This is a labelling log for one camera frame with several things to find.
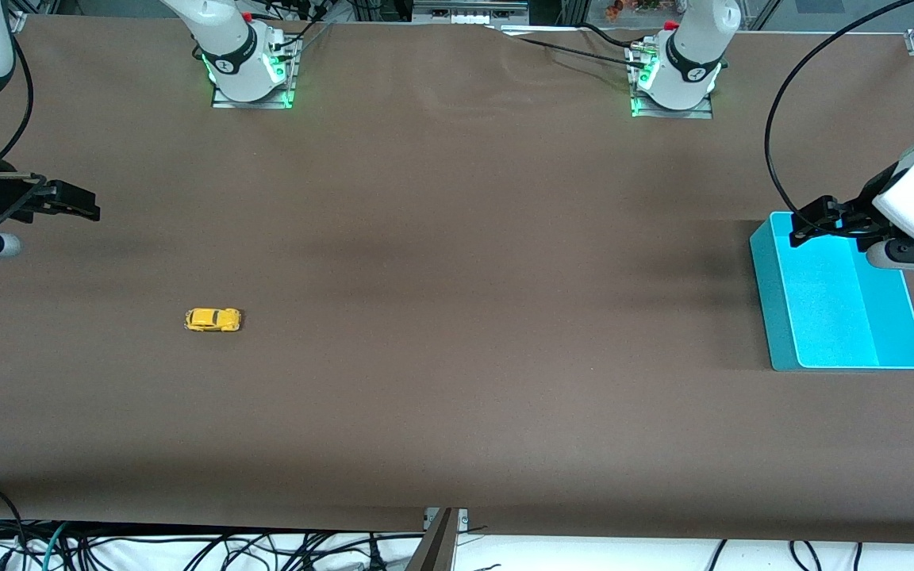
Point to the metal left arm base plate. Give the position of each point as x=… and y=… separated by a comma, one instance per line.
x=703, y=111

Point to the white power strip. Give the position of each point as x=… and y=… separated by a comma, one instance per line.
x=469, y=16

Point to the aluminium profile post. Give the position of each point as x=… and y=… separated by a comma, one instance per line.
x=437, y=547

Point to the teal plastic storage bin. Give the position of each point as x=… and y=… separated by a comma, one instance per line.
x=830, y=317

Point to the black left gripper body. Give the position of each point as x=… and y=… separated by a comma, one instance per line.
x=868, y=203

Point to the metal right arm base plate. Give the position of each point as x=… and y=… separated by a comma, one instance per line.
x=292, y=87

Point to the brown table cover sheet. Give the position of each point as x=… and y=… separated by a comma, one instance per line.
x=457, y=333

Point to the yellow beetle toy car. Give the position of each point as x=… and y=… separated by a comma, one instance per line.
x=213, y=319

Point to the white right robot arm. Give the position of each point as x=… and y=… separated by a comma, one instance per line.
x=235, y=71

